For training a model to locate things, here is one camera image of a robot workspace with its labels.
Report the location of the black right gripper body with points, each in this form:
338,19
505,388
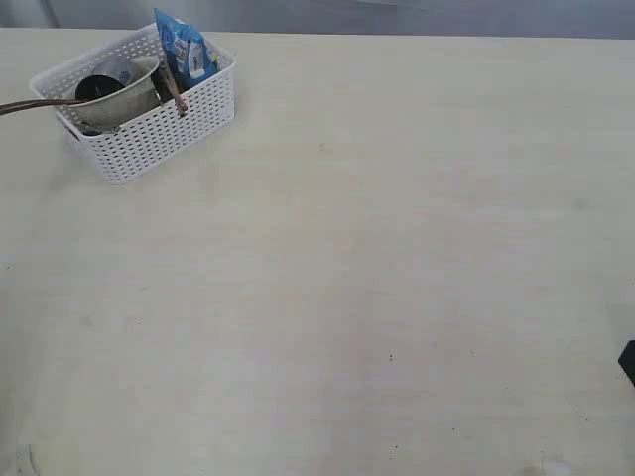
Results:
626,361

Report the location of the wooden chopstick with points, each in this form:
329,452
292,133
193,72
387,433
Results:
177,96
164,86

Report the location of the blue snack bag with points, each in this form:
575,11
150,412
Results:
187,54

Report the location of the white perforated plastic basket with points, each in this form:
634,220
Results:
151,138

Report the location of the grey metal cup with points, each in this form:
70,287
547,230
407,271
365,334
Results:
119,69

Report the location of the silver metal spoon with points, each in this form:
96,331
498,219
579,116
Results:
91,131

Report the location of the beige metal bowl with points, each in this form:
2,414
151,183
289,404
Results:
136,98

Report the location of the black ladle with brown handle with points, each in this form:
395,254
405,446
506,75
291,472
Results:
89,89

